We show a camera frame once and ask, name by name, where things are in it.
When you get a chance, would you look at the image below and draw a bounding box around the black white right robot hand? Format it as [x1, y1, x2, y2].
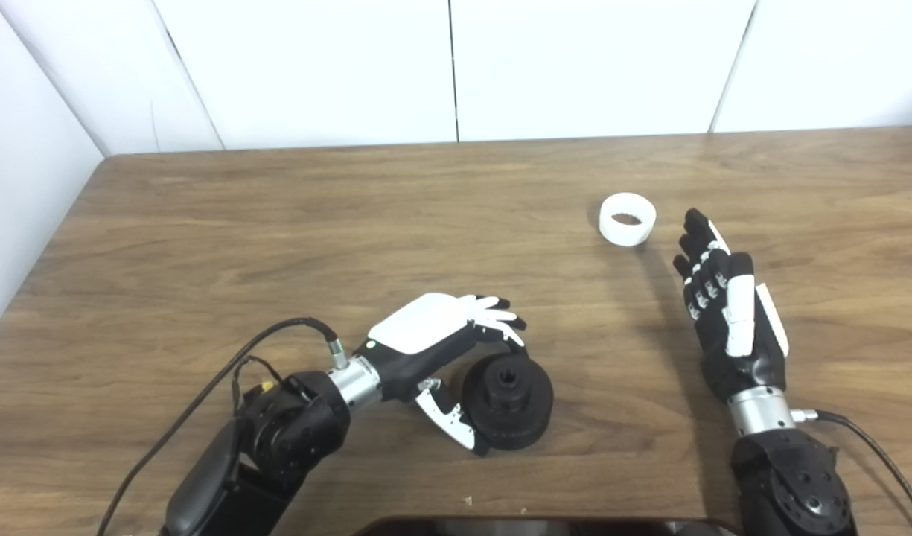
[673, 208, 790, 403]

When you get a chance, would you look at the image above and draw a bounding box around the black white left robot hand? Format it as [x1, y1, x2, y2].
[366, 293, 528, 456]

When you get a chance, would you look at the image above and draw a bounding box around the round black part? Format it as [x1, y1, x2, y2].
[461, 352, 555, 451]

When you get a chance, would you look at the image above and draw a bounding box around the white ring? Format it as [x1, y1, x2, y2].
[599, 193, 657, 248]

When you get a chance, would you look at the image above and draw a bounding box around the glossy black robot chest edge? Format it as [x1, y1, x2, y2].
[351, 515, 739, 536]

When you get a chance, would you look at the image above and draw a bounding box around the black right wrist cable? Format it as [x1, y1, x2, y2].
[791, 408, 912, 533]

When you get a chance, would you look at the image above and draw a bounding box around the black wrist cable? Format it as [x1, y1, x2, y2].
[96, 318, 350, 536]
[791, 408, 912, 533]

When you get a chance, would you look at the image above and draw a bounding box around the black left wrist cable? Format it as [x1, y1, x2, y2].
[96, 318, 350, 536]

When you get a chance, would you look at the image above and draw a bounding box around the thin wire with yellow plug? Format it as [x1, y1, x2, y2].
[231, 355, 287, 406]

